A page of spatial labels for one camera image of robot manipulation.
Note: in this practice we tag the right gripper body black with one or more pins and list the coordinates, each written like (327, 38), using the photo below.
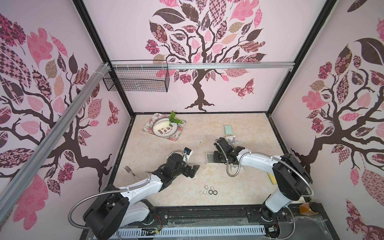
(219, 149)

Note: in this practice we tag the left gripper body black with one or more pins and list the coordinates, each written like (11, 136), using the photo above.
(177, 173)

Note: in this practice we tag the white gift box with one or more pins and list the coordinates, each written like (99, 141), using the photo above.
(232, 139)

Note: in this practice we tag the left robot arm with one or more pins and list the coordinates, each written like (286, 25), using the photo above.
(116, 207)

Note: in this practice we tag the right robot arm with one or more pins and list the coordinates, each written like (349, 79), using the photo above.
(293, 181)

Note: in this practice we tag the floral round plate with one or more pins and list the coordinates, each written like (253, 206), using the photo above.
(163, 128)

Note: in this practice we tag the floral square tray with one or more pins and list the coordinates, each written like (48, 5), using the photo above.
(148, 127)

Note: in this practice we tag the silver fork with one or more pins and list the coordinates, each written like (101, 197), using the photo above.
(129, 170)

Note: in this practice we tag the green leaf sprig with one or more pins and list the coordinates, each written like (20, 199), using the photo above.
(172, 118)

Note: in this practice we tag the yellow sponge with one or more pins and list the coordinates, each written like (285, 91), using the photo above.
(272, 179)

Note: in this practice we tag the right amber spice jar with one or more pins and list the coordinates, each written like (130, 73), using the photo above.
(309, 209)

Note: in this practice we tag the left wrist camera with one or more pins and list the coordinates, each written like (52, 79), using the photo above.
(188, 152)

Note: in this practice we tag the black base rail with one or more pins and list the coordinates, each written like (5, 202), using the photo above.
(192, 214)

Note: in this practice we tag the white cable duct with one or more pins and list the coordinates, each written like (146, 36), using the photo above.
(191, 232)

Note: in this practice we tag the black wire basket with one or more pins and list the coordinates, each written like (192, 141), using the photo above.
(138, 76)

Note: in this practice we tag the aluminium rail back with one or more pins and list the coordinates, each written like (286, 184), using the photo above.
(215, 66)

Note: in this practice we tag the aluminium rail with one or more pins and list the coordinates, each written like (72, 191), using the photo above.
(27, 172)
(215, 66)

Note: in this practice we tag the aluminium rail left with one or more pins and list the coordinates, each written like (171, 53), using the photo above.
(27, 172)

